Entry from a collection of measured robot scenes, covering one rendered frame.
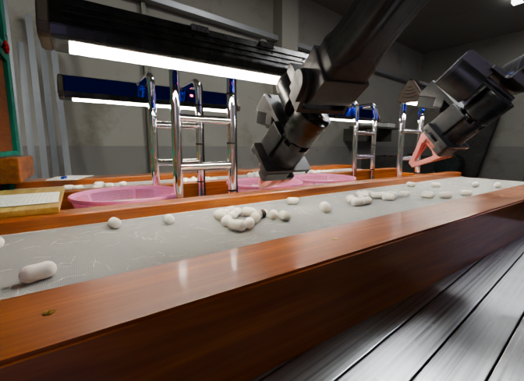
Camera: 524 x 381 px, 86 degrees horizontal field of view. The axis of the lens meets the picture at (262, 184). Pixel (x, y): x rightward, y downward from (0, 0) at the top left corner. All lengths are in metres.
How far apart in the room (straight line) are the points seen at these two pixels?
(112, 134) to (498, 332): 3.03
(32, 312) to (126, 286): 0.07
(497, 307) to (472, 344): 0.12
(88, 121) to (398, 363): 2.99
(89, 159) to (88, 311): 2.84
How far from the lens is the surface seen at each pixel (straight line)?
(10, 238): 0.63
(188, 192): 1.02
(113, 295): 0.29
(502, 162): 7.43
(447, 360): 0.40
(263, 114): 0.54
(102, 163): 3.10
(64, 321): 0.27
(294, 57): 0.70
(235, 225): 0.50
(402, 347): 0.39
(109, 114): 3.14
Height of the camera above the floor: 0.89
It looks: 8 degrees down
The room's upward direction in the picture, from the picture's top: straight up
